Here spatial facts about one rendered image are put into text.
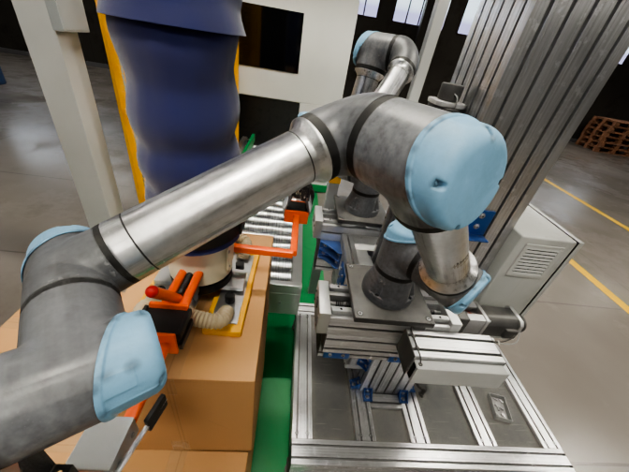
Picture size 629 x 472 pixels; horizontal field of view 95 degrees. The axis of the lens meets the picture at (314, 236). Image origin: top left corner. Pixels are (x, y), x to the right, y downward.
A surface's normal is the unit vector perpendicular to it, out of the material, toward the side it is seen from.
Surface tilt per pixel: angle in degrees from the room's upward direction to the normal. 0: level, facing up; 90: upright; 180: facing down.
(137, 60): 103
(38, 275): 27
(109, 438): 0
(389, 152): 78
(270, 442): 0
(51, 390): 36
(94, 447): 0
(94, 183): 90
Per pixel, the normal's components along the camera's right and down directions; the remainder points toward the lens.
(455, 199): 0.52, 0.46
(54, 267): 0.04, -0.77
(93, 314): 0.54, -0.82
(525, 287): 0.02, 0.57
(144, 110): -0.24, 0.30
